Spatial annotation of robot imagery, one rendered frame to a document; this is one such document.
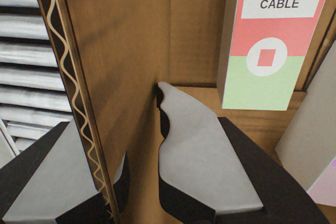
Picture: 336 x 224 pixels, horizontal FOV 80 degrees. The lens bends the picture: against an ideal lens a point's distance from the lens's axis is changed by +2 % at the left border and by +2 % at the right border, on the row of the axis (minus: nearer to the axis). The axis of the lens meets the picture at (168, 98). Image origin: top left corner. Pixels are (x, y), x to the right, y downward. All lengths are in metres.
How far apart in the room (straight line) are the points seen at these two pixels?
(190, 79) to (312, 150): 0.13
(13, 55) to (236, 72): 0.52
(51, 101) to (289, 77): 0.54
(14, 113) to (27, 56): 0.22
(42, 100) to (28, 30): 0.19
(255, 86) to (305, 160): 0.10
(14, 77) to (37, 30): 0.17
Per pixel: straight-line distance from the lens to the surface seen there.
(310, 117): 0.24
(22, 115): 0.71
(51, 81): 0.56
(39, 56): 0.54
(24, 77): 0.61
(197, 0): 0.20
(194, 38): 0.20
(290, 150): 0.26
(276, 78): 0.18
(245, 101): 0.18
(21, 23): 0.54
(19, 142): 0.83
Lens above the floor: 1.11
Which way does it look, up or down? 56 degrees down
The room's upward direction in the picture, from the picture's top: 157 degrees counter-clockwise
